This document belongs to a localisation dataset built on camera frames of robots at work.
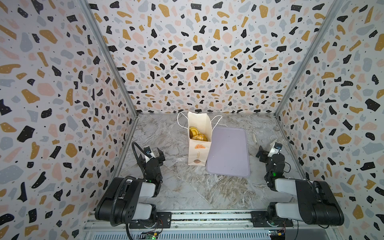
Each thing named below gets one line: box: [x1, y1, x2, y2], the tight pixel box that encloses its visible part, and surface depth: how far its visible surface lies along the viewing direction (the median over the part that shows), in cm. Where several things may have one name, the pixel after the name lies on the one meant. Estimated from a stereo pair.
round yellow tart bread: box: [189, 126, 199, 139], surface depth 89 cm
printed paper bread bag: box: [187, 111, 212, 166], surface depth 85 cm
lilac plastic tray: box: [206, 127, 250, 178], surface depth 99 cm
